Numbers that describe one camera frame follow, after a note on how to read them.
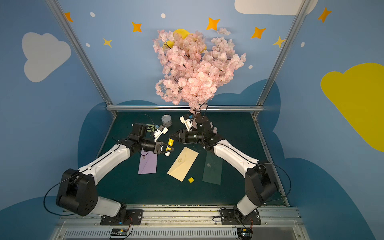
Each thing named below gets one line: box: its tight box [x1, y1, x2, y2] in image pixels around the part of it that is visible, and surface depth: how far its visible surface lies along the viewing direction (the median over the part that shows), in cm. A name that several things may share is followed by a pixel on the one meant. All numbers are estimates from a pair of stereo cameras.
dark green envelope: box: [202, 150, 223, 186], surface depth 93 cm
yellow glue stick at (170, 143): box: [164, 138, 175, 157], surface depth 77 cm
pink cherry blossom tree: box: [153, 27, 247, 115], surface depth 73 cm
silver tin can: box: [161, 114, 172, 127], surface depth 113 cm
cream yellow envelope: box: [167, 146, 199, 182], surface depth 96 cm
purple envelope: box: [138, 150, 158, 175], surface depth 95 cm
